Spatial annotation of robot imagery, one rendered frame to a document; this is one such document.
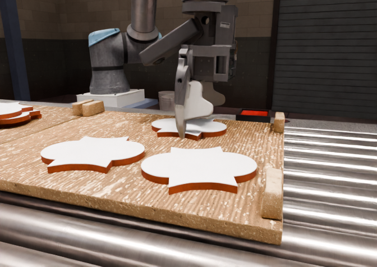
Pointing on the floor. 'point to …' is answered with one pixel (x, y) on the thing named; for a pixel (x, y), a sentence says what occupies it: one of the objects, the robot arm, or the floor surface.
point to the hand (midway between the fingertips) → (188, 125)
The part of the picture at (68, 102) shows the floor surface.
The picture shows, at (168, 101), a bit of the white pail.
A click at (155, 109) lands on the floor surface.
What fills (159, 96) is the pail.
